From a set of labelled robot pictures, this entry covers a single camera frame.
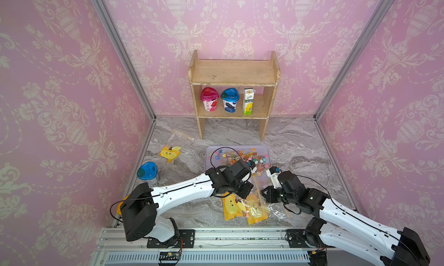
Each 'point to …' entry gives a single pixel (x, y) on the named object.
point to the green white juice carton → (248, 101)
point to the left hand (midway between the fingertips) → (251, 191)
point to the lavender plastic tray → (259, 148)
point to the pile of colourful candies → (227, 158)
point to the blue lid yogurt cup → (230, 96)
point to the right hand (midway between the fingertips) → (261, 192)
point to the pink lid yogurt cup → (210, 96)
